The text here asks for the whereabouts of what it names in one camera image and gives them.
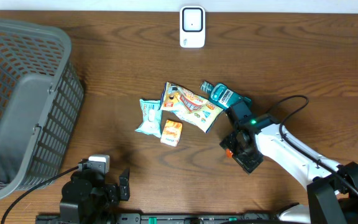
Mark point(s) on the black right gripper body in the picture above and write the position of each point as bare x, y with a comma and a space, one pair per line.
247, 158

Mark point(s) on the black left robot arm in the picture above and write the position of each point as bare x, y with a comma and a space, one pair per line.
87, 198

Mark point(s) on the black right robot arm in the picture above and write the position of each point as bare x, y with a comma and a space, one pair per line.
332, 188

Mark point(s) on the cream chips snack bag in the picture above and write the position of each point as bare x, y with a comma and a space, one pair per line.
189, 107

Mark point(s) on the grey plastic mesh basket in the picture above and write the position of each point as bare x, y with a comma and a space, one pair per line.
40, 100

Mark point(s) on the orange small snack box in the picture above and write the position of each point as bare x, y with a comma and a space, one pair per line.
171, 133

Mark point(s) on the light blue wipes pack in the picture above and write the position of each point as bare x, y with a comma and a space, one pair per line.
152, 117

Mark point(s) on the white barcode scanner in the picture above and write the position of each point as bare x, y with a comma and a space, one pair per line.
192, 27

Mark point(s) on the red Top snack wrapper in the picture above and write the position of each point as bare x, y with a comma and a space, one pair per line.
229, 153

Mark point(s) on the blue mouthwash bottle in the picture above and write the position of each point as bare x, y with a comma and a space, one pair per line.
222, 96

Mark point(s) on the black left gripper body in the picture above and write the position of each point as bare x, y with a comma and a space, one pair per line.
112, 194

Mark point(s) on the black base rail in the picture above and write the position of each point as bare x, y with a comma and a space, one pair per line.
136, 218

